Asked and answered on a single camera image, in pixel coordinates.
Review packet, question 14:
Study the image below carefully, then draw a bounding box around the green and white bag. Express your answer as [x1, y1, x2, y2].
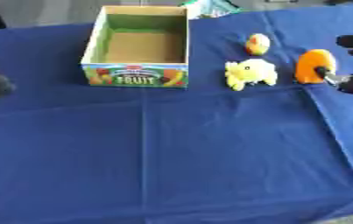
[179, 0, 244, 20]

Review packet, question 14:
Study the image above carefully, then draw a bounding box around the yellow and red toy fruit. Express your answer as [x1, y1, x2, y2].
[244, 32, 273, 57]

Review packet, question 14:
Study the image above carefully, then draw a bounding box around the yellow soft toy animal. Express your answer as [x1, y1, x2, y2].
[223, 58, 280, 92]

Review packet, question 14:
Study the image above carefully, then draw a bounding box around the cardboard box with green inside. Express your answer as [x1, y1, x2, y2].
[79, 4, 192, 88]

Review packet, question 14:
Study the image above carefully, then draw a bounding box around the orange toy fruit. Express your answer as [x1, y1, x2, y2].
[293, 48, 339, 85]

